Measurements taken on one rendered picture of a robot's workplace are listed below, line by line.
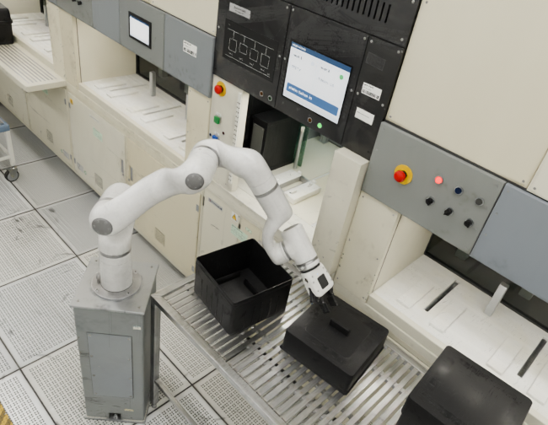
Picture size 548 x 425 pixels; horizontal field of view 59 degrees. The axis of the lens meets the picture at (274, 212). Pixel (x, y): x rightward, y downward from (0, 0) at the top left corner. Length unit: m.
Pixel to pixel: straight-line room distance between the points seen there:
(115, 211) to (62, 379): 1.24
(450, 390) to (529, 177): 0.66
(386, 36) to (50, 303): 2.30
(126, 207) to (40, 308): 1.47
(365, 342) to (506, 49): 1.05
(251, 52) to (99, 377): 1.50
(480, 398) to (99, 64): 2.94
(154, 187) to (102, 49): 2.00
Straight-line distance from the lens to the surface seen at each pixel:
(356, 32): 1.72
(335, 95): 1.80
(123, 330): 2.04
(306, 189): 2.46
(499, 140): 1.54
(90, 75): 3.55
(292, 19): 1.89
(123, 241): 1.86
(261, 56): 2.02
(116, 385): 2.34
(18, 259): 3.39
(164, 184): 1.62
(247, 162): 1.53
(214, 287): 1.83
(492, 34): 1.51
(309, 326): 1.82
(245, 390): 1.74
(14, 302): 3.13
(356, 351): 1.80
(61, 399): 2.67
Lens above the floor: 2.20
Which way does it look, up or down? 35 degrees down
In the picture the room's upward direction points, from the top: 11 degrees clockwise
